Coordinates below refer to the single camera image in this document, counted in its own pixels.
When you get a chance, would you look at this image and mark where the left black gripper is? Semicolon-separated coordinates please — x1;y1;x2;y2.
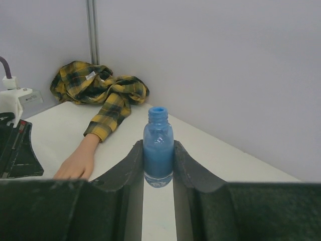
1;112;44;179

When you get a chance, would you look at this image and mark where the blue nail polish bottle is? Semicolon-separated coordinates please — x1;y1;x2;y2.
143;106;174;188

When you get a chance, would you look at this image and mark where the yellow plaid shirt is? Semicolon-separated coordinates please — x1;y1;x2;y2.
50;61;149;141

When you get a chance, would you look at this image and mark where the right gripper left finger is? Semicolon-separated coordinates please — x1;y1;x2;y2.
1;141;144;240

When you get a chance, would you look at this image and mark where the mannequin hand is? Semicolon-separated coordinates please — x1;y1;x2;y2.
54;134;101;180

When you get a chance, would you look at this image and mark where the left aluminium frame post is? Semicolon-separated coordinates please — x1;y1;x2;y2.
86;0;100;65

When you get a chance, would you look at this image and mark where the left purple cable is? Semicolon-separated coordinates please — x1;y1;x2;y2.
0;56;12;79

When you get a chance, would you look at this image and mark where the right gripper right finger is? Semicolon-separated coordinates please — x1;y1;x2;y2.
173;141;320;240

